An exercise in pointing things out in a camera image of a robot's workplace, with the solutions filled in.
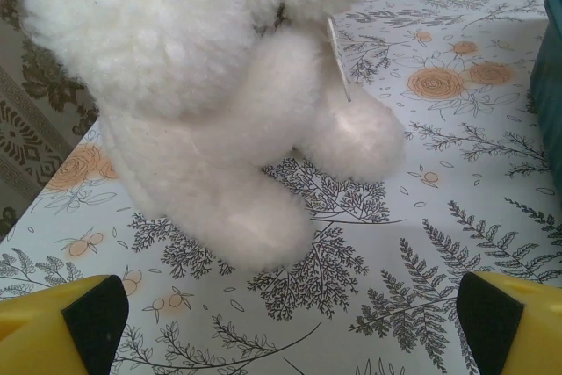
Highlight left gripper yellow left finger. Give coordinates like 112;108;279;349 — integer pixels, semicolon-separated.
0;274;131;375

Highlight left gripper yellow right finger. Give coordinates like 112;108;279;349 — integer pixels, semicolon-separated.
454;271;562;375

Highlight floral patterned table cover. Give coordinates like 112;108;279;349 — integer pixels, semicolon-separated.
0;0;562;375

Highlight teal plastic container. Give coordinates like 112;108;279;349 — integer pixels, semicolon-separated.
529;0;562;169

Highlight white teddy bear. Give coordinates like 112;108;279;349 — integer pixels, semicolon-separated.
8;0;407;273

